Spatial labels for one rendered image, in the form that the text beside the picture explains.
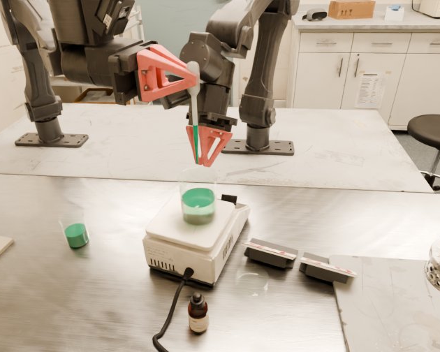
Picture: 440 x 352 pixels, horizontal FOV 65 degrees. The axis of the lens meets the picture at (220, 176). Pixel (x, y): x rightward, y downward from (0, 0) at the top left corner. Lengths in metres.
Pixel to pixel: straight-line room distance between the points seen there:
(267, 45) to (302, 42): 2.03
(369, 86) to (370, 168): 2.19
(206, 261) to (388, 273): 0.30
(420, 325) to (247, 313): 0.25
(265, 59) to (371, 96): 2.31
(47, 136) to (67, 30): 0.60
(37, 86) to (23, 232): 0.37
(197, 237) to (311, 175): 0.41
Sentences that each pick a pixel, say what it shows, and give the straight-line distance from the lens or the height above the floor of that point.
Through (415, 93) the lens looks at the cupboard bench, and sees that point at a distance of 3.25.
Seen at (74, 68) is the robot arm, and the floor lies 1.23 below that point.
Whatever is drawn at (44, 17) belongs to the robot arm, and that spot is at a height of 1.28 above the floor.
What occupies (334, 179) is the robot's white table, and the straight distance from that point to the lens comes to 0.88.
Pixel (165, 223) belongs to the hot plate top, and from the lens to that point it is 0.59.
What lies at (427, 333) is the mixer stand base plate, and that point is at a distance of 0.61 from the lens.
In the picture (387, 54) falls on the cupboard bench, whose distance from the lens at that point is 3.07.
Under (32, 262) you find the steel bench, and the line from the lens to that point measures 0.73.
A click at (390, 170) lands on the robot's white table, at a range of 0.96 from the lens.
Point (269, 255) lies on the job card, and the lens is 0.62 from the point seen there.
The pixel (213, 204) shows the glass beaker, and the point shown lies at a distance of 0.55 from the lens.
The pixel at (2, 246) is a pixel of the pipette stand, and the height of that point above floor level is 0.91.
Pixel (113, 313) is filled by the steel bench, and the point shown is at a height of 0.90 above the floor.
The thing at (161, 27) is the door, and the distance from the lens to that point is 3.57.
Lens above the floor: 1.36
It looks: 33 degrees down
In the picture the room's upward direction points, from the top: 1 degrees counter-clockwise
